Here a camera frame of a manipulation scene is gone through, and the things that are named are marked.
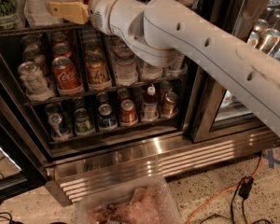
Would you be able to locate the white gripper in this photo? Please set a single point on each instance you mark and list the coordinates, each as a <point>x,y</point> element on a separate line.
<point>98,9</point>

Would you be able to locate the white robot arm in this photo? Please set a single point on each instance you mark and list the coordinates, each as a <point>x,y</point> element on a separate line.
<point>159,30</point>

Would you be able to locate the white can top shelf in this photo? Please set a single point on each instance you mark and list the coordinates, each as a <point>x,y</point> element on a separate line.
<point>37,14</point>

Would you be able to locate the orange can middle shelf front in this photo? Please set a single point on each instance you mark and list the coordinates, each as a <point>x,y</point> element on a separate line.
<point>98,76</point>

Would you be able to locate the red coke can middle shelf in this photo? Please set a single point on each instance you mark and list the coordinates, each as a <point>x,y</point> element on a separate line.
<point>65,73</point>

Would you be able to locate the silver can middle shelf front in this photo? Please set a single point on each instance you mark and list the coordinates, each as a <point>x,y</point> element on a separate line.
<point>37,87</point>

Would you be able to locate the steel fridge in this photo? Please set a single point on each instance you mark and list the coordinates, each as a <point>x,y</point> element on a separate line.
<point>82,165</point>

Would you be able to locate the dark blue can bottom shelf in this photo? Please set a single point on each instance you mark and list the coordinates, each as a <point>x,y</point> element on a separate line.
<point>106,118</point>

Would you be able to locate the red white can bottom shelf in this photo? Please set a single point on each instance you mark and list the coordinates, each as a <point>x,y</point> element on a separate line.
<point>128,115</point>

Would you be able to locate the green can bottom shelf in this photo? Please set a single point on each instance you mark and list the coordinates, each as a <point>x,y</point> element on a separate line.
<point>83,124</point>

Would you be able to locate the blue white can bottom shelf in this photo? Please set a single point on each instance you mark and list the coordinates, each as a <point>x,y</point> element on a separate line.
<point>59,129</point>

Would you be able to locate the copper can bottom shelf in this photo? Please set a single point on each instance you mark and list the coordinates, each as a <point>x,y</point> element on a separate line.
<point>169,104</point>

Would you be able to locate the fridge sliding glass door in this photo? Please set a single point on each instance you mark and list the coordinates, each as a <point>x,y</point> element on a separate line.
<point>213,118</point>

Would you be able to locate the water bottle left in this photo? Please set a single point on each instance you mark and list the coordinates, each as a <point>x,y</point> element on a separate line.
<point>125,65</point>

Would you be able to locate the water bottle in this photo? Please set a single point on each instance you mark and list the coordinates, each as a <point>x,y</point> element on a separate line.
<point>125,65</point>
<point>149,72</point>

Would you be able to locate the water bottle right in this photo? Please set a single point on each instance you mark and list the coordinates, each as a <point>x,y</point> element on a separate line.
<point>149,72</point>

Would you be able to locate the small white capped bottle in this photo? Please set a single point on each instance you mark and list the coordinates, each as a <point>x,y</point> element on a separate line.
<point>149,110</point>

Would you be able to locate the clear plastic bin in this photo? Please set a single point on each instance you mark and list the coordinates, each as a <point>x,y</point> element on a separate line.
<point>145,200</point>

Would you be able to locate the black power adapter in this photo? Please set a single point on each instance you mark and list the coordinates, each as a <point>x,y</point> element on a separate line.
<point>246,187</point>

